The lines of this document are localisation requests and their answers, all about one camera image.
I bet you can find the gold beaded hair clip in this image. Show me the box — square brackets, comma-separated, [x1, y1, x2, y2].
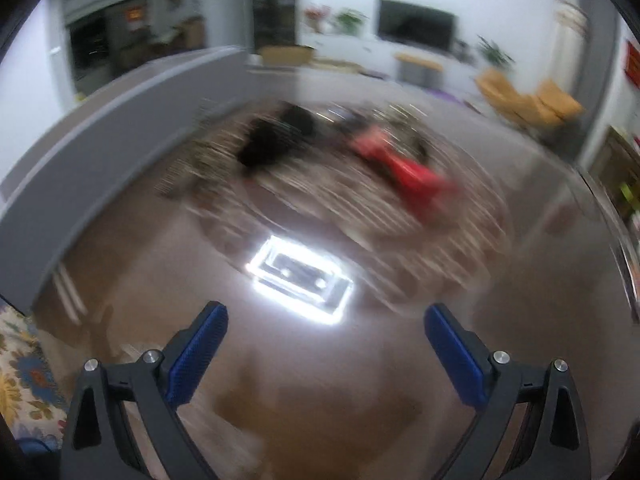
[155, 138, 235, 200]

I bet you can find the grey storage bin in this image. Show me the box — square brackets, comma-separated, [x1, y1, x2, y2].
[1, 46, 248, 314]

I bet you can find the red folded paper packet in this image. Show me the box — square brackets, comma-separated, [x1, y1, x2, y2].
[348, 126, 460, 223]

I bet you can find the black velvet scrunchie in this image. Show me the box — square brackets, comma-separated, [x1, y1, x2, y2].
[235, 103, 319, 177]

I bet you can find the yellow lounge chair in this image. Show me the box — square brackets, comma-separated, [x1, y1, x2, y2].
[474, 68, 585, 131]

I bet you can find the white standing air conditioner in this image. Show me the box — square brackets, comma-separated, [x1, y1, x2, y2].
[547, 0, 589, 93]

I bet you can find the green potted plant right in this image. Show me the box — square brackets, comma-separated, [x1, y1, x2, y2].
[476, 36, 514, 70]

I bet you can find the green potted plant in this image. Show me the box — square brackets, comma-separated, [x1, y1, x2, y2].
[332, 8, 367, 37]
[476, 36, 514, 70]

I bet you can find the wooden bench with black legs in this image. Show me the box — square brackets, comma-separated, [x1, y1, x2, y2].
[394, 52, 444, 90]

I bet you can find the grey curtain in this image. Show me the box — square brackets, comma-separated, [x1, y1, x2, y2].
[572, 0, 618, 162]

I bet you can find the black flat television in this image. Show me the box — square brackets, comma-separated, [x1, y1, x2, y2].
[376, 0, 457, 53]

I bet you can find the white tv cabinet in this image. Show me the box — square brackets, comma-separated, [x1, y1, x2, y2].
[297, 32, 478, 93]

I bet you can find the green potted plant left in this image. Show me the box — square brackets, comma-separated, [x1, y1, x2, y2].
[332, 8, 367, 37]

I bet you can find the red flower vase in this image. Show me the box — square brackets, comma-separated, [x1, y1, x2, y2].
[304, 6, 331, 34]

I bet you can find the dark glass display cabinet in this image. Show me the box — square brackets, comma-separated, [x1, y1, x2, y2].
[252, 0, 297, 51]

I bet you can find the red wall hanging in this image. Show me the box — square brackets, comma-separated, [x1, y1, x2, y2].
[624, 40, 640, 90]

